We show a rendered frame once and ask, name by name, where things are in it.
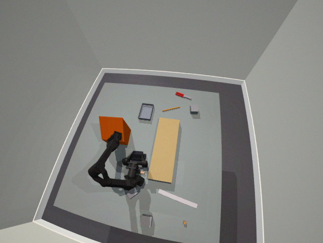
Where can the white flat bar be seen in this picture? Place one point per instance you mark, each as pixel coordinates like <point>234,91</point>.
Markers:
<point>192,204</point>

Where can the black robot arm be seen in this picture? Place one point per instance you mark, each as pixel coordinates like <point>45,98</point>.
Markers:
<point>131,180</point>

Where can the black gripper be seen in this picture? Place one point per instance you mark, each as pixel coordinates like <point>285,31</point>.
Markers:
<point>134,165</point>

